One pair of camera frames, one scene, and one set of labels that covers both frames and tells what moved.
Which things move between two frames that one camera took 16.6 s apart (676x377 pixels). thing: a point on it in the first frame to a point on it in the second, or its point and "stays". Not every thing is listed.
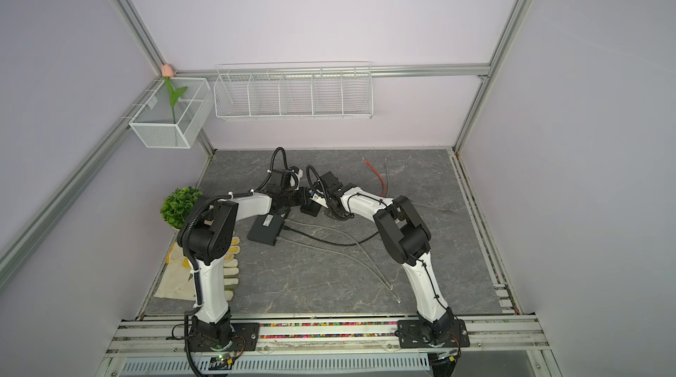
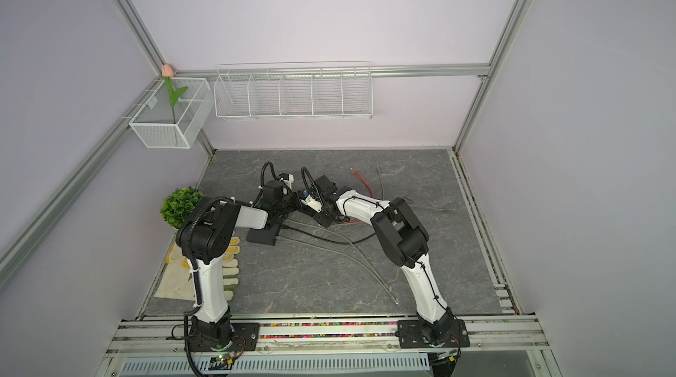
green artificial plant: (176, 207) stays
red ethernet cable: (378, 174) to (372, 194)
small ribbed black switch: (311, 208) stays
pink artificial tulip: (168, 72) stays
